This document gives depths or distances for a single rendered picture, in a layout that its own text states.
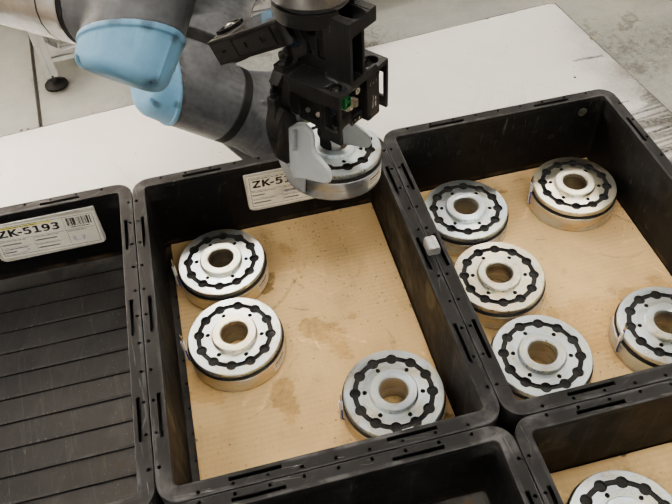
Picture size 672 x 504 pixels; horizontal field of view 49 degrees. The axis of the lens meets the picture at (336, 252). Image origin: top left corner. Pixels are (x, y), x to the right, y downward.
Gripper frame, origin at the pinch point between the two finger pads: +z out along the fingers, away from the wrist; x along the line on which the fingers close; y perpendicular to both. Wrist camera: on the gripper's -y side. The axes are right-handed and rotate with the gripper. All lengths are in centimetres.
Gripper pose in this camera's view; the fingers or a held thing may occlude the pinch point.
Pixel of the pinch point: (311, 165)
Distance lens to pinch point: 76.3
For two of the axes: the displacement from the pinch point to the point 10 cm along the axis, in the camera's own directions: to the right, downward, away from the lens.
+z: 0.5, 6.6, 7.5
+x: 6.2, -6.1, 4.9
